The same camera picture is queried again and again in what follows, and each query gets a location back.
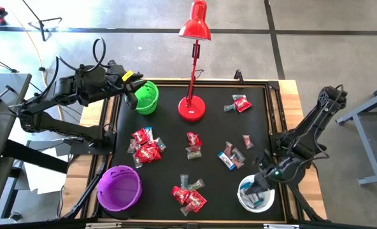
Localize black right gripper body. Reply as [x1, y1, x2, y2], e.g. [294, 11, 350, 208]
[255, 155, 306, 191]

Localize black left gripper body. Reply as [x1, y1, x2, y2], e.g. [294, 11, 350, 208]
[104, 59, 135, 98]

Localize red candy packet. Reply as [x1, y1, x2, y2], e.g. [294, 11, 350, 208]
[145, 141, 162, 162]
[186, 132, 204, 148]
[134, 144, 154, 164]
[171, 185, 191, 205]
[131, 128, 150, 146]
[233, 97, 252, 113]
[185, 190, 208, 213]

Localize green plastic bucket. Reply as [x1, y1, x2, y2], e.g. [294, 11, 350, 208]
[124, 79, 160, 116]

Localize white plastic bucket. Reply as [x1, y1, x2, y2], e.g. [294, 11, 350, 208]
[236, 174, 276, 213]

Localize black table mat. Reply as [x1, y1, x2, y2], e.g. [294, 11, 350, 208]
[113, 84, 287, 222]

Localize red desk lamp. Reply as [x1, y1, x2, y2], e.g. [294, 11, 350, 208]
[178, 0, 212, 123]

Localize black tripod stand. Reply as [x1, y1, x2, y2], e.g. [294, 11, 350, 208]
[21, 0, 64, 42]

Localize purple plastic bucket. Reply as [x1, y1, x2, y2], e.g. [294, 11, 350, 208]
[96, 164, 143, 213]

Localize black edge clamp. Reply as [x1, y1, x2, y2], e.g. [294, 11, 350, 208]
[233, 69, 245, 84]

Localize black metal beam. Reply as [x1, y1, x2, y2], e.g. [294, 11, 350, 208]
[2, 139, 69, 174]

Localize white paper sheets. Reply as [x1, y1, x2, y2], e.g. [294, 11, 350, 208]
[24, 148, 69, 195]

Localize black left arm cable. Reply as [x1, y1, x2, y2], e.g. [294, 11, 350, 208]
[55, 36, 108, 76]

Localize silver metal bracket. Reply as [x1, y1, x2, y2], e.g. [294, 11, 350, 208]
[264, 223, 301, 229]
[85, 222, 122, 229]

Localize yellow floor cable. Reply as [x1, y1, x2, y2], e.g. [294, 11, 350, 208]
[6, 4, 66, 123]

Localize grey metal table frame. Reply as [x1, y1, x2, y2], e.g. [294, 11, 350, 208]
[334, 81, 377, 186]

